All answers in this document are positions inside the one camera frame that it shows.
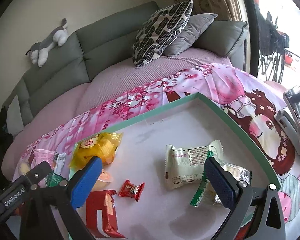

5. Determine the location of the green rimmed white tray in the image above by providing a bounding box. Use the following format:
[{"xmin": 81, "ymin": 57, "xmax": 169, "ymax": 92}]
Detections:
[{"xmin": 67, "ymin": 92, "xmax": 282, "ymax": 240}]

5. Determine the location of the pink snack packet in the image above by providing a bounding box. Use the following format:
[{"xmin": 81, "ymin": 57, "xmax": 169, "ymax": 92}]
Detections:
[{"xmin": 31, "ymin": 149, "xmax": 57, "ymax": 170}]

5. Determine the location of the pale yellow round snack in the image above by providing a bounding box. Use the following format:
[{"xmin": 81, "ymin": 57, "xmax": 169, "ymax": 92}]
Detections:
[{"xmin": 18, "ymin": 162, "xmax": 31, "ymax": 176}]

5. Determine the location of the grey pillow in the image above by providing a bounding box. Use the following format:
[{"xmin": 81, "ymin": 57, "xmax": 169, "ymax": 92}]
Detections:
[{"xmin": 163, "ymin": 13, "xmax": 218, "ymax": 57}]

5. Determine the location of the pink sofa seat cover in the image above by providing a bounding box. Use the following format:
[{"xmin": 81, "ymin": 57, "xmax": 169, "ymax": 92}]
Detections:
[{"xmin": 1, "ymin": 48, "xmax": 231, "ymax": 180}]

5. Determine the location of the orange jelly cup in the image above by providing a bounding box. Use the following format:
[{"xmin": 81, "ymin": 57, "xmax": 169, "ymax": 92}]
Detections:
[{"xmin": 92, "ymin": 169, "xmax": 114, "ymax": 191}]

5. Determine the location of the yellow snack packet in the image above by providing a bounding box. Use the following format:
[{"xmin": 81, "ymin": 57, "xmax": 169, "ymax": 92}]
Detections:
[{"xmin": 70, "ymin": 133, "xmax": 123, "ymax": 170}]

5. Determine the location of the white green snack packet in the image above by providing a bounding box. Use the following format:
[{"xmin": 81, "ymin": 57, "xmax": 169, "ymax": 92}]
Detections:
[{"xmin": 165, "ymin": 140, "xmax": 223, "ymax": 207}]

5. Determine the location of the pink floral cartoon blanket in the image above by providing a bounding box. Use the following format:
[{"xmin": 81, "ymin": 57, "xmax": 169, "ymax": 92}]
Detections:
[{"xmin": 18, "ymin": 63, "xmax": 300, "ymax": 239}]

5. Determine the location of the small red candy packet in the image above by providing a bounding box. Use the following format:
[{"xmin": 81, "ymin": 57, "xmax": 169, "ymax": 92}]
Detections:
[{"xmin": 118, "ymin": 179, "xmax": 145, "ymax": 202}]

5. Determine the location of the red wafer packet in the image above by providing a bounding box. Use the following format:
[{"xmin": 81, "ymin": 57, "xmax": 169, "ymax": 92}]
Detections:
[{"xmin": 85, "ymin": 190, "xmax": 125, "ymax": 238}]

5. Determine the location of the grey white plush cat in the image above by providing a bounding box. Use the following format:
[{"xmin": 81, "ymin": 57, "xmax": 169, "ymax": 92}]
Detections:
[{"xmin": 25, "ymin": 18, "xmax": 69, "ymax": 68}]

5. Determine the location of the smartphone on stand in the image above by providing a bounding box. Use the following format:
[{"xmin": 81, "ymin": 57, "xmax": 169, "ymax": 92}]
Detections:
[{"xmin": 275, "ymin": 86, "xmax": 300, "ymax": 155}]

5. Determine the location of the green walnut cookie packet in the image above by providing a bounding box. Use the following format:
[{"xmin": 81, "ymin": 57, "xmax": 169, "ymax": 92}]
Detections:
[{"xmin": 45, "ymin": 172, "xmax": 65, "ymax": 187}]

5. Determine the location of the black white patterned pillow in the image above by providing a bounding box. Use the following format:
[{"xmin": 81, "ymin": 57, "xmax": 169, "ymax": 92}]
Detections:
[{"xmin": 132, "ymin": 0, "xmax": 193, "ymax": 68}]

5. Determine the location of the light grey side cushion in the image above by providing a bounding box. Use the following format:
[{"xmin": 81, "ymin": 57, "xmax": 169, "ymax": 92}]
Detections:
[{"xmin": 6, "ymin": 95, "xmax": 24, "ymax": 137}]

